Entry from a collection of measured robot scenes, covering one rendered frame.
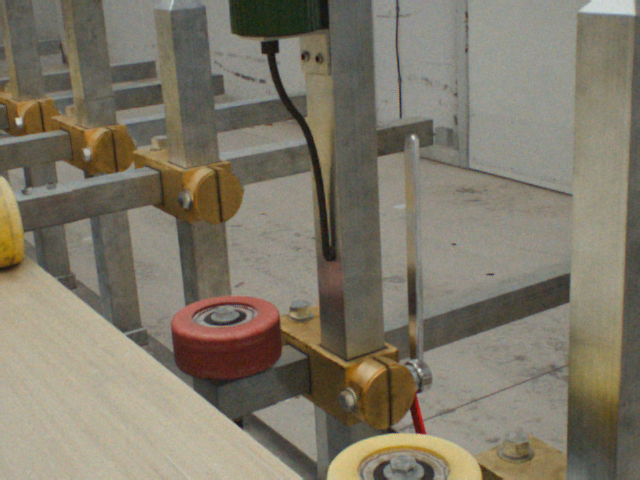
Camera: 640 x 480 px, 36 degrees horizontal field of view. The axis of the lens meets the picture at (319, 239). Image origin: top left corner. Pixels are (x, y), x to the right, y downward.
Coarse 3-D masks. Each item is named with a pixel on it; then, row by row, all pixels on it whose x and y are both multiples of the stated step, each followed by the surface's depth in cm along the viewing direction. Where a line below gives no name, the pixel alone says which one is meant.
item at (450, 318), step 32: (480, 288) 88; (512, 288) 87; (544, 288) 89; (384, 320) 82; (448, 320) 83; (480, 320) 85; (512, 320) 88; (288, 352) 77; (224, 384) 72; (256, 384) 74; (288, 384) 76
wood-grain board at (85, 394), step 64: (0, 320) 76; (64, 320) 75; (0, 384) 65; (64, 384) 65; (128, 384) 64; (0, 448) 57; (64, 448) 57; (128, 448) 56; (192, 448) 56; (256, 448) 56
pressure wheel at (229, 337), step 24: (192, 312) 74; (216, 312) 72; (240, 312) 74; (264, 312) 73; (192, 336) 70; (216, 336) 69; (240, 336) 69; (264, 336) 71; (192, 360) 70; (216, 360) 70; (240, 360) 70; (264, 360) 71
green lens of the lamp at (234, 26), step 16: (240, 0) 63; (256, 0) 62; (272, 0) 62; (288, 0) 62; (304, 0) 62; (320, 0) 64; (240, 16) 63; (256, 16) 62; (272, 16) 62; (288, 16) 62; (304, 16) 63; (320, 16) 64; (240, 32) 63; (256, 32) 63; (272, 32) 62; (288, 32) 62
